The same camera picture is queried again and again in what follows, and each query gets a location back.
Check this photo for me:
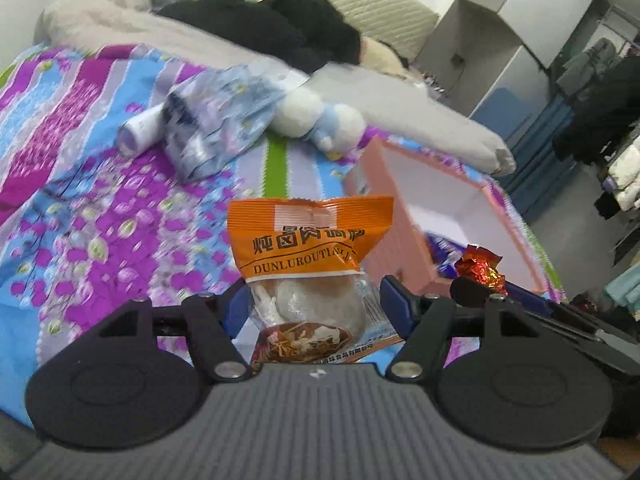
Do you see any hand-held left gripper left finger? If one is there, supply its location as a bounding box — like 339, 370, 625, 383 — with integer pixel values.
92, 280, 251, 381

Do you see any purple blue floral bedsheet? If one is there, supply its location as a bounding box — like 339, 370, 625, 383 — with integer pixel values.
0, 42, 566, 426

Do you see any grey green hanging jacket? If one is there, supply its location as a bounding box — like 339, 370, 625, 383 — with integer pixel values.
556, 37, 621, 98

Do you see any blue curtain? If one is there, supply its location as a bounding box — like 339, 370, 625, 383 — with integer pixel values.
512, 95, 576, 206

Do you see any black clothing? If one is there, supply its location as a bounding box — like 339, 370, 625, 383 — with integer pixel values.
155, 0, 363, 75

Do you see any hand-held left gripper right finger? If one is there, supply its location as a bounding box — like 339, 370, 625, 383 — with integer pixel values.
379, 274, 538, 381

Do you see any purple blue snack packet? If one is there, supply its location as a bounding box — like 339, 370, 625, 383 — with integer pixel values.
426, 232, 471, 280

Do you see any red foil candy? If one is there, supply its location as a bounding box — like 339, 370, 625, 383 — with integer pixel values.
456, 244, 507, 295

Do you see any white paper roll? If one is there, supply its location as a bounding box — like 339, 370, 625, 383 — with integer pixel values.
116, 109, 171, 157

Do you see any white plush toy blue scarf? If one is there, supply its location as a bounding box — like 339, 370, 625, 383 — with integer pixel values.
270, 89, 367, 161

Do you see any black hanging coat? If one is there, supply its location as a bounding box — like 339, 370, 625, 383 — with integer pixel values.
552, 57, 640, 166

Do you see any cream fluffy pillow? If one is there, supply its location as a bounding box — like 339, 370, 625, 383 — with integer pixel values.
360, 36, 416, 81

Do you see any white puffer jacket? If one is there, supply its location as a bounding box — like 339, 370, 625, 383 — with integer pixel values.
605, 142, 640, 211

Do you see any cream quilted headboard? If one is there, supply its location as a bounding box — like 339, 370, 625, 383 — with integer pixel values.
272, 0, 441, 61

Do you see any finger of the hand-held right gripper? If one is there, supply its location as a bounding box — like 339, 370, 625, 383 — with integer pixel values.
449, 276, 494, 308
505, 282, 554, 311

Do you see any pink cardboard box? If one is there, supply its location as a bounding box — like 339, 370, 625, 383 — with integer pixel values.
344, 135, 551, 297

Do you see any grey pillow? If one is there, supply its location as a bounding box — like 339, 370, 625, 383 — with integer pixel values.
37, 0, 517, 177

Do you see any white wardrobe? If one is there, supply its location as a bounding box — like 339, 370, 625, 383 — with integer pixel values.
415, 0, 601, 126

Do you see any teal cloth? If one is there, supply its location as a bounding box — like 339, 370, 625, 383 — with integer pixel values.
602, 255, 640, 308

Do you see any orange snack packet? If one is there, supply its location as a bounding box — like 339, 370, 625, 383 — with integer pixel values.
227, 195, 406, 365

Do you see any clear blue printed plastic bag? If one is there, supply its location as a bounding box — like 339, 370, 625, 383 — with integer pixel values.
161, 64, 312, 184

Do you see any cluster of small bottles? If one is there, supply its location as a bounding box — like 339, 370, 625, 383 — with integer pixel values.
422, 72, 448, 101

